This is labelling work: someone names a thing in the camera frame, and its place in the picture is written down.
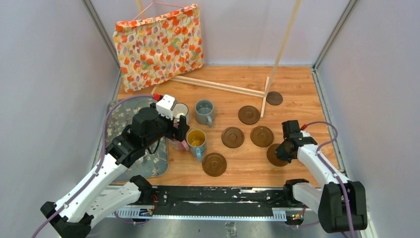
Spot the pink mug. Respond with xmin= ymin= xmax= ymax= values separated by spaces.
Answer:
xmin=168 ymin=139 xmax=190 ymax=151

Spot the floral grey tray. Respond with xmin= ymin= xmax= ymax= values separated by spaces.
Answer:
xmin=105 ymin=97 xmax=168 ymax=182

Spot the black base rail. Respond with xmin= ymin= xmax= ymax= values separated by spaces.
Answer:
xmin=98 ymin=184 xmax=316 ymax=219

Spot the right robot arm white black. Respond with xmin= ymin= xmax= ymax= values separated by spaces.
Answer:
xmin=275 ymin=120 xmax=368 ymax=236

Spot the white grey mug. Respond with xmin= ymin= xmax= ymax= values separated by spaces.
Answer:
xmin=173 ymin=103 xmax=190 ymax=124

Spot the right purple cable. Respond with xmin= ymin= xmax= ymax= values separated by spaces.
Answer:
xmin=295 ymin=121 xmax=358 ymax=238

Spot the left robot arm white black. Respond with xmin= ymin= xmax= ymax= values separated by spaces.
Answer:
xmin=40 ymin=107 xmax=190 ymax=238

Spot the blue mug yellow inside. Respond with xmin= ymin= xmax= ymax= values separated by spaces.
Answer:
xmin=186 ymin=129 xmax=207 ymax=162

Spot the floral orange fabric bag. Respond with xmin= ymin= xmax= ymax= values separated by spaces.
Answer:
xmin=113 ymin=3 xmax=204 ymax=92

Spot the small dark brown coaster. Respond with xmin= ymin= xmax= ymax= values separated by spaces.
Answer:
xmin=266 ymin=91 xmax=283 ymax=106

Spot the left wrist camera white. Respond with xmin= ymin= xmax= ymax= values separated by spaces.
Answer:
xmin=156 ymin=94 xmax=177 ymax=120

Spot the pink wire hanger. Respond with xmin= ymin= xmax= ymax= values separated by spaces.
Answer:
xmin=130 ymin=0 xmax=185 ymax=22

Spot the wooden rack frame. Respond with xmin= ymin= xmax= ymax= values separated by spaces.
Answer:
xmin=136 ymin=0 xmax=302 ymax=119

